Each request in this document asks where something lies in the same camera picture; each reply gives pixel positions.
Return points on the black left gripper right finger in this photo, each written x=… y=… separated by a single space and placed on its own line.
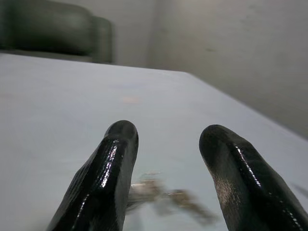
x=247 y=183

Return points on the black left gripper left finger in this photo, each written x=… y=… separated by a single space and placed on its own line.
x=101 y=183

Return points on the bunch of metal keys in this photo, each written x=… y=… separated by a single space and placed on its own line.
x=168 y=197

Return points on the dark green leather sofa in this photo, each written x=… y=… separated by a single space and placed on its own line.
x=55 y=31

